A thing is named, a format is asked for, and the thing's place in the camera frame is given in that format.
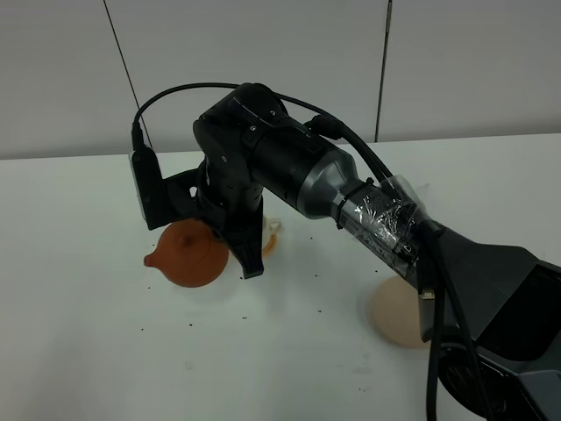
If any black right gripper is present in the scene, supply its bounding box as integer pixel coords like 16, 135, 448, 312
157, 158, 264, 279

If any brown clay teapot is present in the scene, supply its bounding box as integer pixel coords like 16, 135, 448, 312
144, 219, 229, 288

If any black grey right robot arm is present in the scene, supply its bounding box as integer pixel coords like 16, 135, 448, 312
147, 83, 560, 420

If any beige round teapot coaster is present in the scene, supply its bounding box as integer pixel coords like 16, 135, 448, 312
367, 276, 430, 349

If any right orange cup coaster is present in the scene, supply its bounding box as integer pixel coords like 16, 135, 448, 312
261, 234, 278, 257

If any right white teacup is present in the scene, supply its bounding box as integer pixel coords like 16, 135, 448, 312
261, 216, 282, 249

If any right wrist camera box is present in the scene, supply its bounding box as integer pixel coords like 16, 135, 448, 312
131, 146, 166, 230

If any black right camera cable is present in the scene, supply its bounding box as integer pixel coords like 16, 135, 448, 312
131, 82, 496, 421

